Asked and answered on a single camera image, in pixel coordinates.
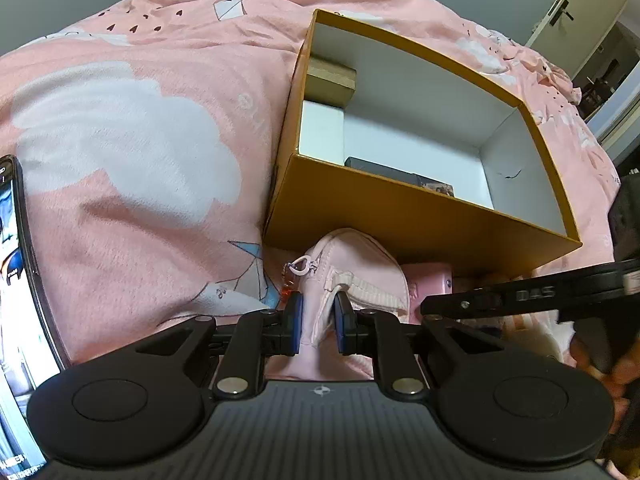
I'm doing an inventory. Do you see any white flat box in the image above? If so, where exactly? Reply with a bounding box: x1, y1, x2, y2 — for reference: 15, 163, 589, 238
298, 100, 346, 166

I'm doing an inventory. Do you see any small gold box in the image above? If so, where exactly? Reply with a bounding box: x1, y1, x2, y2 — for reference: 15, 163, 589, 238
305, 56, 357, 110

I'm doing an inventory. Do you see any black card box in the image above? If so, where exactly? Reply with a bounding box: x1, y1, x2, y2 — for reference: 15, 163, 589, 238
345, 157, 454, 197

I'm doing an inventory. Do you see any smartphone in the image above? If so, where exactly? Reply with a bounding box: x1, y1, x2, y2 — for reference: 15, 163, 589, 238
1, 155, 65, 479

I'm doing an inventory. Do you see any white door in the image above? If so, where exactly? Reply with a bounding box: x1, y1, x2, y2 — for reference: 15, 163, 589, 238
526, 0, 629, 77

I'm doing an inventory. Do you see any pink patterned bedsheet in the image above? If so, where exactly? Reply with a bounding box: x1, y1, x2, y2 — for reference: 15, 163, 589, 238
1, 0, 620, 363

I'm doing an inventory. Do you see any person's hand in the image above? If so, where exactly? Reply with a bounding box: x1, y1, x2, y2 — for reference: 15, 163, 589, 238
569, 334, 640, 441

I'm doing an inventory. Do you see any pink card holder wallet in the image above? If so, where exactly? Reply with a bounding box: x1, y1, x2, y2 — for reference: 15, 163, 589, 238
401, 263, 452, 324

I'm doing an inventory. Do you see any orange cardboard box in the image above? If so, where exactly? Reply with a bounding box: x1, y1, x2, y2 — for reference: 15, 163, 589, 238
264, 10, 582, 278

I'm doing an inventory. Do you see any pink zipper pouch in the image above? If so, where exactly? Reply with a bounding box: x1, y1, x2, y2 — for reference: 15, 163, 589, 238
266, 229, 409, 382

